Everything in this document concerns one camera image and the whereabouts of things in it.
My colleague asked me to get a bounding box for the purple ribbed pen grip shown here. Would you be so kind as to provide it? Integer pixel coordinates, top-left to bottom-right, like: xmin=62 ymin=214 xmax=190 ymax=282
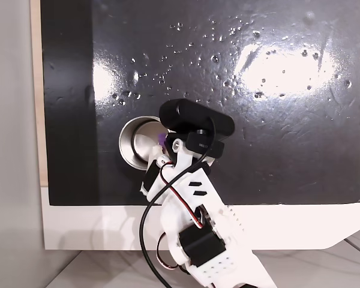
xmin=157 ymin=133 xmax=169 ymax=151

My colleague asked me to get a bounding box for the black oval webcam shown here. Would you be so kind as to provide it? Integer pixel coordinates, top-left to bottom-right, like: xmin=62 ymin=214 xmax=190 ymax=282
xmin=158 ymin=98 xmax=236 ymax=159

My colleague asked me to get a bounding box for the glossy black table mat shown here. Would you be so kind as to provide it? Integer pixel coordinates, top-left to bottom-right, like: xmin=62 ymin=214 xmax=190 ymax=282
xmin=40 ymin=0 xmax=360 ymax=207

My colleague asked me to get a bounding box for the stainless steel cup with handle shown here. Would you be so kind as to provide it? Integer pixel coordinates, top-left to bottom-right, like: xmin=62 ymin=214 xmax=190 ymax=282
xmin=118 ymin=115 xmax=169 ymax=171

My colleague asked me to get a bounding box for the red white black servo wire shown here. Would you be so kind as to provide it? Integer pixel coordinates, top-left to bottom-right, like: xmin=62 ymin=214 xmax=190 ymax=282
xmin=156 ymin=161 xmax=207 ymax=271

